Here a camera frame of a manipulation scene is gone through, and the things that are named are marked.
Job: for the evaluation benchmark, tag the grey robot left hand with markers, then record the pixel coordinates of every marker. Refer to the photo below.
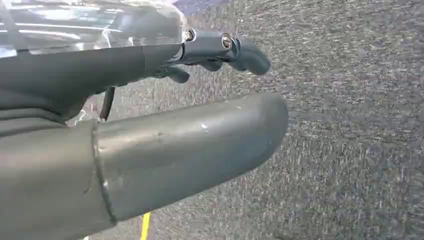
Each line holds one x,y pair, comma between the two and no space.
172,145

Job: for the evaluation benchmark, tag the ribbed grey left arm sleeve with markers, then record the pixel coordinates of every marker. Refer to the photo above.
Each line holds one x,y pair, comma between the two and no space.
23,116

